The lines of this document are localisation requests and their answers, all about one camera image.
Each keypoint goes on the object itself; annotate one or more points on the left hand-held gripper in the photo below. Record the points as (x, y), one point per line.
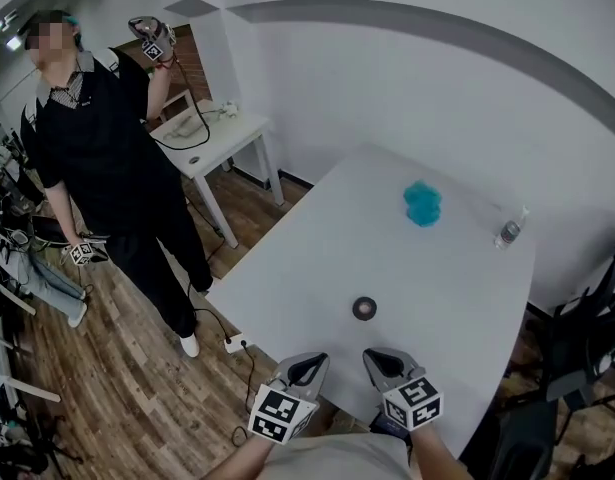
(279, 413)

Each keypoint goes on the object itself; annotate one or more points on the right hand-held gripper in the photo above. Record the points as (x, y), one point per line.
(412, 403)

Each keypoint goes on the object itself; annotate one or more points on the black tape roll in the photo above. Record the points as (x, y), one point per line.
(357, 308)

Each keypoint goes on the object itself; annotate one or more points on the person's right forearm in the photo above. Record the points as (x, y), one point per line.
(437, 455)

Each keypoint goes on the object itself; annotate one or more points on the person's left forearm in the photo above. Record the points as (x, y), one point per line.
(242, 460)

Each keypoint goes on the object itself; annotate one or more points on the black waist device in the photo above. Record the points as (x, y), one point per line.
(387, 424)

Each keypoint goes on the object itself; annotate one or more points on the white power strip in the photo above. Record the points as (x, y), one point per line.
(237, 344)

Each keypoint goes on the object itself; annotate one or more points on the person's beige shirt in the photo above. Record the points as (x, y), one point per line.
(337, 458)

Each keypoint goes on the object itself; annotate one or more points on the teal fluffy cloth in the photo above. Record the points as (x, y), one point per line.
(423, 207)

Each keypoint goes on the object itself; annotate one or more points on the clear plastic bottle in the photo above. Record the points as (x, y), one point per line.
(509, 232)

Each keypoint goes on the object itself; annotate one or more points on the black office chair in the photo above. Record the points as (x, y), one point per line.
(587, 328)

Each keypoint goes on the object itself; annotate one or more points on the small white table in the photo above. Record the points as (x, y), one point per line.
(222, 143)

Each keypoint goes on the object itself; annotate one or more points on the small white object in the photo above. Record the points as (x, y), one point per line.
(229, 109)

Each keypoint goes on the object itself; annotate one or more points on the cluttered white desk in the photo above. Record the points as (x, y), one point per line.
(7, 318)

